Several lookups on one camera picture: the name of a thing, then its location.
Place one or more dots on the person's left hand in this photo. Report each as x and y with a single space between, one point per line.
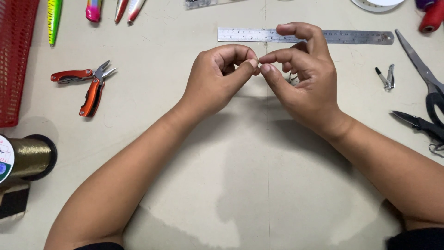
211 86

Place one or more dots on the person's right hand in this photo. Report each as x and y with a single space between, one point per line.
315 93

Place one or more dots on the small metal fishing hook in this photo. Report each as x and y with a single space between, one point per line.
292 79

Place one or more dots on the steel ruler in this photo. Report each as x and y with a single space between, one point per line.
242 35

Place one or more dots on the silver nail clipper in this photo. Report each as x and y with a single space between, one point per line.
390 78

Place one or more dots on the clear plastic box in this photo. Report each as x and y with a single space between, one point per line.
199 3

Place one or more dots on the white round spool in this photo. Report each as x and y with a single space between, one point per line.
374 4

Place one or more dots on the white red fishing lure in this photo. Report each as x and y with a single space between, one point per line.
134 10

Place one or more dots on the red silver fishing lure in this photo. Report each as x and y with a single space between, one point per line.
120 10

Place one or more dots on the orange multitool pliers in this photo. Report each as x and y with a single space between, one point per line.
92 97

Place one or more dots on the red thread spool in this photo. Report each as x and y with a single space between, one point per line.
433 19

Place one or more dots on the pink fishing lure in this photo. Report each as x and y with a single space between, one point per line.
93 10

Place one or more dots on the purple thread spool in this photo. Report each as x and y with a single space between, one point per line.
425 3

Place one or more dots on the green yellow fishing lure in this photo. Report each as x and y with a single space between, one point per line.
53 19

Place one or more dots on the black right sleeve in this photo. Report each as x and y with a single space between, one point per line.
419 239

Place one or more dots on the black sleeve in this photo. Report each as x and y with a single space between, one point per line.
100 246
419 239

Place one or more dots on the black left sleeve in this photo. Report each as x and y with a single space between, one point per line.
100 246

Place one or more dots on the gold thread spool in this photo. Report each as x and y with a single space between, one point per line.
29 156

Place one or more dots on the red mesh basket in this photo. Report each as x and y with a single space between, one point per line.
15 59

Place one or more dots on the black foam block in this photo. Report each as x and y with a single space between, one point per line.
14 203

